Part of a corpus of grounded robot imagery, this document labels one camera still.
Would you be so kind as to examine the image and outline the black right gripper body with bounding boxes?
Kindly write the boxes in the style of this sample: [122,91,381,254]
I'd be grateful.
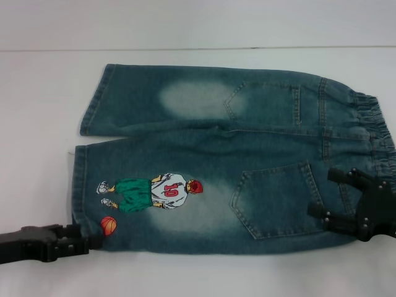
[355,182,396,243]

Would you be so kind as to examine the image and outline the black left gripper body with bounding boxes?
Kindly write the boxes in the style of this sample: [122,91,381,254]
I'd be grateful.
[0,225,59,265]

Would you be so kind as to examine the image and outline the blue denim shorts with cartoon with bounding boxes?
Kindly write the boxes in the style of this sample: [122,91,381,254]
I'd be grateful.
[71,63,396,256]

